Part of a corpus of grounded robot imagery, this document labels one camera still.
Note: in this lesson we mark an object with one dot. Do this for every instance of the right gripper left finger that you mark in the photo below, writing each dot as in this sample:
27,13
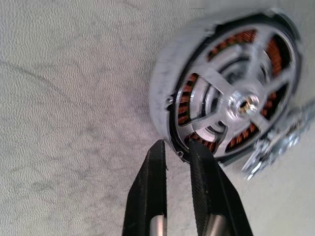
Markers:
147,191

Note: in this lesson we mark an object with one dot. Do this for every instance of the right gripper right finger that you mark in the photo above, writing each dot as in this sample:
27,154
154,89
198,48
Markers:
211,196

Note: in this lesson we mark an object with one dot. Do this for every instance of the small grey round object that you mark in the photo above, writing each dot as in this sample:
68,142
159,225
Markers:
278,141

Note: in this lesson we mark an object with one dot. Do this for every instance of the cream spoked wheel disc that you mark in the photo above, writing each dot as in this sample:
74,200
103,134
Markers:
214,76

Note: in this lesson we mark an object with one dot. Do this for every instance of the motor stator with copper windings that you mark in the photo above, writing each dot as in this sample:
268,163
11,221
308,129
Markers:
162,86

